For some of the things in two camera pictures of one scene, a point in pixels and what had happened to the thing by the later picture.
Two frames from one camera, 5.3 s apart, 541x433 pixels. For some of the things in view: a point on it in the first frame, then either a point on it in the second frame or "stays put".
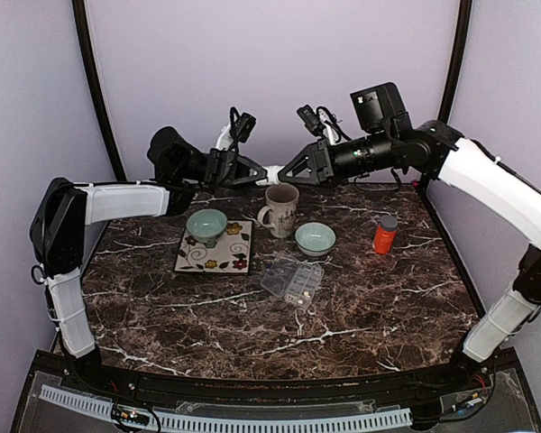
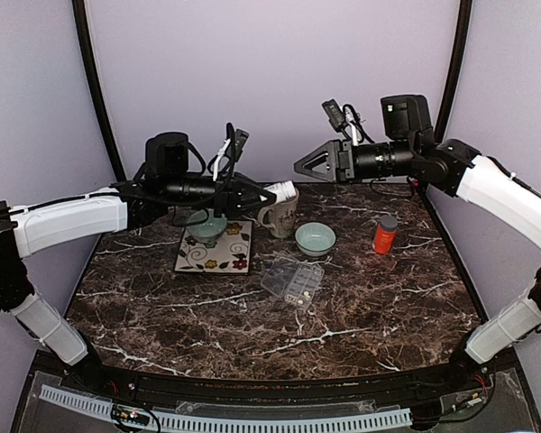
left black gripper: [228, 167] → [229, 201]
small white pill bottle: [272, 173] → [283, 190]
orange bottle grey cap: [386, 234] stays put
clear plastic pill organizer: [293, 280] stays put
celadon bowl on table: [315, 238] stays put
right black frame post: [457, 58] stays put
